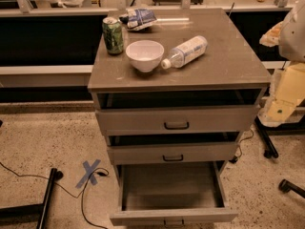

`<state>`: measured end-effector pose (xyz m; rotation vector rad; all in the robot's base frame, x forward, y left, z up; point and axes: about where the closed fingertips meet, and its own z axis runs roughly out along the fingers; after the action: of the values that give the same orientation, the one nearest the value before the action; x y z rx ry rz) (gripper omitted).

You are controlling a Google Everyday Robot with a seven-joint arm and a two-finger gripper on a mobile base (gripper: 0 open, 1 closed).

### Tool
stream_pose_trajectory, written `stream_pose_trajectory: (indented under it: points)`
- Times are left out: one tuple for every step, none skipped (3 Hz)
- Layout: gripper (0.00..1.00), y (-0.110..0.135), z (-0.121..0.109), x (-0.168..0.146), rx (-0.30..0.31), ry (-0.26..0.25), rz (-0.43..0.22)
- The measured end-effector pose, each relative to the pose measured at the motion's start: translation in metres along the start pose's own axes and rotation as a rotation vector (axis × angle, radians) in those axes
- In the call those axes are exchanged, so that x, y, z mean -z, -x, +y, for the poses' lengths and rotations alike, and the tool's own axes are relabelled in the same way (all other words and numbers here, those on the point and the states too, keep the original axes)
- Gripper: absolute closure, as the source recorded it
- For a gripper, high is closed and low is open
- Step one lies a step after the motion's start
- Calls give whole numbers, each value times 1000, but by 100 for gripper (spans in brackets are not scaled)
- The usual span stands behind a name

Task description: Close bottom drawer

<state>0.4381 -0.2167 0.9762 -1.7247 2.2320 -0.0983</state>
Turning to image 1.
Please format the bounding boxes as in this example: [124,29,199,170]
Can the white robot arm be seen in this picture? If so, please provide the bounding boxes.
[258,0,305,127]

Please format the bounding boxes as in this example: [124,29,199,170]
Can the black floor cable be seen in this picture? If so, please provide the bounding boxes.
[0,161,110,229]

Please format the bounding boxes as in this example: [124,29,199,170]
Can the green soda can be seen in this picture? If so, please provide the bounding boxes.
[102,16,124,54]

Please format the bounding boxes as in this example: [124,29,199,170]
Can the thin cable behind cabinet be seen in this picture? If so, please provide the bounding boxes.
[229,128,255,164]

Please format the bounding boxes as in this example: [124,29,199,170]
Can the black stand leg left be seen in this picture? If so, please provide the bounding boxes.
[0,168,63,229]

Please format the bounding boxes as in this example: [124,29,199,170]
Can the blue tape cross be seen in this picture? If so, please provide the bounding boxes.
[76,159,101,189]

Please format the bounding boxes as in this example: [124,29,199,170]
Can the grey top drawer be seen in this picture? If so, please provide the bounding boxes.
[95,106,258,135]

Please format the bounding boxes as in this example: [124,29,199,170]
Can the white bowl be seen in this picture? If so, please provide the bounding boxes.
[125,40,164,73]

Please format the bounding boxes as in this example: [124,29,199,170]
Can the grey middle drawer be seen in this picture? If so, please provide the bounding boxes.
[108,142,237,165]

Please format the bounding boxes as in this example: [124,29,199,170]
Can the clear plastic water bottle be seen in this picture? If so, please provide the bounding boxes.
[161,35,208,69]

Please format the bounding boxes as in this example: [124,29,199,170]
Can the blue white snack bag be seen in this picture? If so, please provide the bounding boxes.
[119,8,157,31]

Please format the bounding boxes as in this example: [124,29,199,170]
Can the grey drawer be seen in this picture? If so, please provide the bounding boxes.
[111,161,237,227]
[95,106,258,135]
[108,142,237,165]

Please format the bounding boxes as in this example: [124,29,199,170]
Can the black caster leg far right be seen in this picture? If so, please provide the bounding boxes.
[278,179,305,198]

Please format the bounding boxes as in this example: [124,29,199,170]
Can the black stand leg right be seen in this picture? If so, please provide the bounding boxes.
[254,116,305,158]

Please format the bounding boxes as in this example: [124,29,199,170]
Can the grey bottom drawer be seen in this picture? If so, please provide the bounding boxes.
[111,161,237,227]

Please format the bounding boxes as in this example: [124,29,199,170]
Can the grey drawer cabinet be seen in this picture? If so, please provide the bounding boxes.
[87,7,272,177]

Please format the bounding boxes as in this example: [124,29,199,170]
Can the black stand leg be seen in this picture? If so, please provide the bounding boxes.
[0,168,63,229]
[254,116,305,158]

